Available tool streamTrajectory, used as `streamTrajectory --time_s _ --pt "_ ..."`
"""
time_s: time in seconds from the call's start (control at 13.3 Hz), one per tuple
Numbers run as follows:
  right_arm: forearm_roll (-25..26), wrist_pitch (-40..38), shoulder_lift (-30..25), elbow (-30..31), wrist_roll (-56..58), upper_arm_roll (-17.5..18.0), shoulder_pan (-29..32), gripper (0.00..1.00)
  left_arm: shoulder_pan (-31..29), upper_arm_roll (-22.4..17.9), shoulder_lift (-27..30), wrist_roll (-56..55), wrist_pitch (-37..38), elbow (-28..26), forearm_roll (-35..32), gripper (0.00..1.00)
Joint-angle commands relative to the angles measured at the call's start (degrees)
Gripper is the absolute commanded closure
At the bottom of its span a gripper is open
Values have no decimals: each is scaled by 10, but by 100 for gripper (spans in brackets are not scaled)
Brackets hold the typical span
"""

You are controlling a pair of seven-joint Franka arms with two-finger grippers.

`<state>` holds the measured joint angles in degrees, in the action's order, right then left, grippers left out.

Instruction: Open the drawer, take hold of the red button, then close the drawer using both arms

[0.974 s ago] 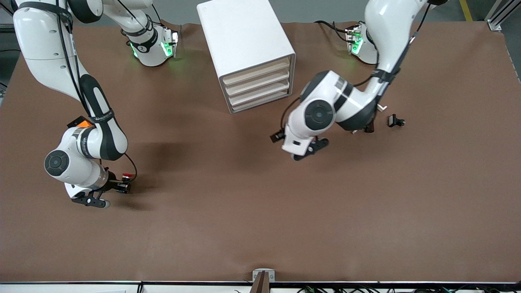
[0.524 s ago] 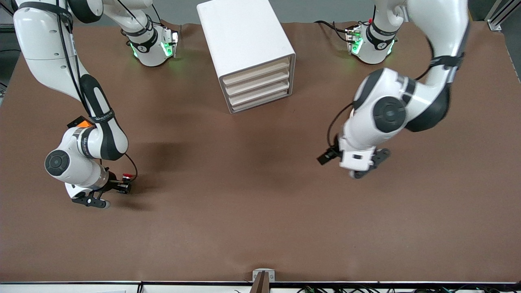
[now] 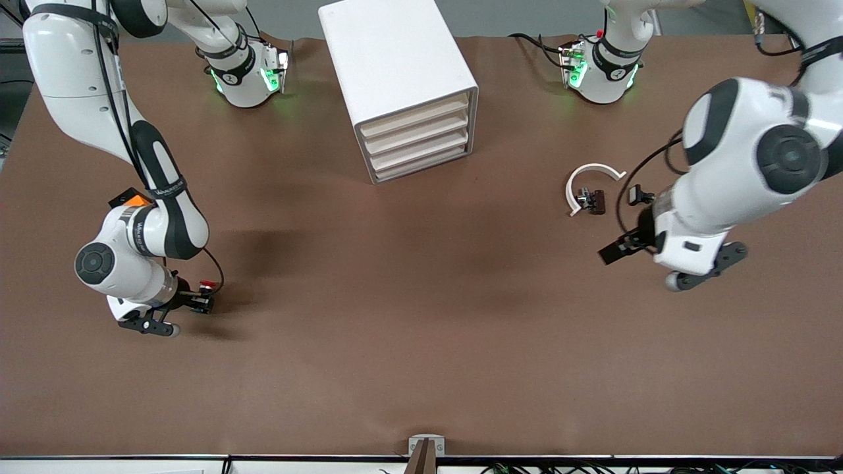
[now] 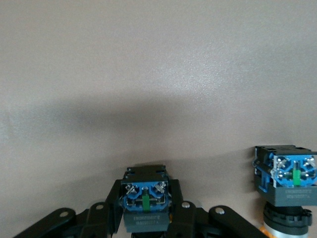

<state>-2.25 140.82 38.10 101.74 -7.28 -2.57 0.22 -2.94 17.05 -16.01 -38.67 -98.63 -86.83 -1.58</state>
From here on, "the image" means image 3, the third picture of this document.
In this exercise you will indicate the white drawer cabinet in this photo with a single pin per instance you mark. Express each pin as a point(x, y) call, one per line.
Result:
point(388, 59)

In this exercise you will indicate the orange and black button housing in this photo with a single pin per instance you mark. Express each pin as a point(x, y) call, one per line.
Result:
point(135, 198)

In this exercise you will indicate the cream cabinet drawer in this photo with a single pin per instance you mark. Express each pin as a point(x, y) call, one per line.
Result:
point(416, 132)
point(415, 117)
point(421, 162)
point(418, 148)

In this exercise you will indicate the dark brown small component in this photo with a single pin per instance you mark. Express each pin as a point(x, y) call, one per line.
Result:
point(597, 201)

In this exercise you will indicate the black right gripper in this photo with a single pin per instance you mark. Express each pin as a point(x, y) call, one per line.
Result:
point(188, 299)

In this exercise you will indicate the grey metal table bracket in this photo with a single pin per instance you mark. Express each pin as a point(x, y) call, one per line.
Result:
point(413, 444)

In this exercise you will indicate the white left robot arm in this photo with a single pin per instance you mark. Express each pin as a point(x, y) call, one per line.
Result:
point(724, 164)

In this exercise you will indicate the black small clip component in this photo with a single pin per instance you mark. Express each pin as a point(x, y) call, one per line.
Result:
point(637, 195)

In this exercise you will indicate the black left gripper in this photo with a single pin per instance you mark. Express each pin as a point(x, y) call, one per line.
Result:
point(642, 232)

